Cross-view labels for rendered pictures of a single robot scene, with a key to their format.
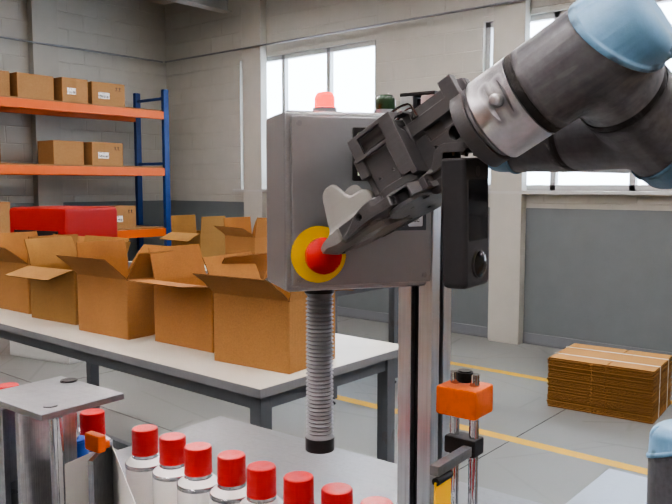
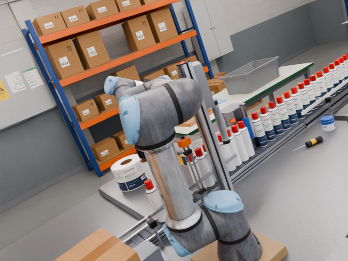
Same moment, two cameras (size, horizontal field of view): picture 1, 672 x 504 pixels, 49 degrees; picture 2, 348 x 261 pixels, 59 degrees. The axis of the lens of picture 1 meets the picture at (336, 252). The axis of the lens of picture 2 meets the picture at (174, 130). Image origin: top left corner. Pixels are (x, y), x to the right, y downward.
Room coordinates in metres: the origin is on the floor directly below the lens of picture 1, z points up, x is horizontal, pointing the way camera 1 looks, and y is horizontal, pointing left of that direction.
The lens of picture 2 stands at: (1.20, -1.30, 1.60)
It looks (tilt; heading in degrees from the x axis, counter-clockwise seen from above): 16 degrees down; 113
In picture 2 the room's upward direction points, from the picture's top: 21 degrees counter-clockwise
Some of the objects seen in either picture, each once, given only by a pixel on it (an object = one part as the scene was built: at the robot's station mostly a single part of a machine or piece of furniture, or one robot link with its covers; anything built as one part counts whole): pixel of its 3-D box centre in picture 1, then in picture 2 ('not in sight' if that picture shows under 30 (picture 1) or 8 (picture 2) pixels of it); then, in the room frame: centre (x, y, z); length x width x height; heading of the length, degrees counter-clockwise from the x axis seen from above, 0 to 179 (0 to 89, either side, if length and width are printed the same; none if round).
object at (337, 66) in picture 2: not in sight; (339, 74); (1.54, 1.04, 0.98); 0.05 x 0.05 x 0.20
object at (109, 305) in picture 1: (130, 287); not in sight; (3.10, 0.87, 0.97); 0.45 x 0.44 x 0.37; 143
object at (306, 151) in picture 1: (349, 200); (195, 86); (0.83, -0.01, 1.38); 0.17 x 0.10 x 0.19; 107
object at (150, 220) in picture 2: not in sight; (153, 230); (0.56, -0.35, 0.91); 0.07 x 0.03 x 0.17; 142
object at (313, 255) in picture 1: (322, 255); not in sight; (0.76, 0.01, 1.32); 0.04 x 0.03 x 0.04; 107
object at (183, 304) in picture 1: (210, 295); not in sight; (2.88, 0.50, 0.96); 0.53 x 0.45 x 0.37; 142
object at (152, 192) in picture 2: not in sight; (155, 200); (0.56, -0.24, 0.98); 0.05 x 0.05 x 0.20
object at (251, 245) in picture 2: not in sight; (236, 241); (0.92, -0.47, 0.91); 0.15 x 0.15 x 0.10
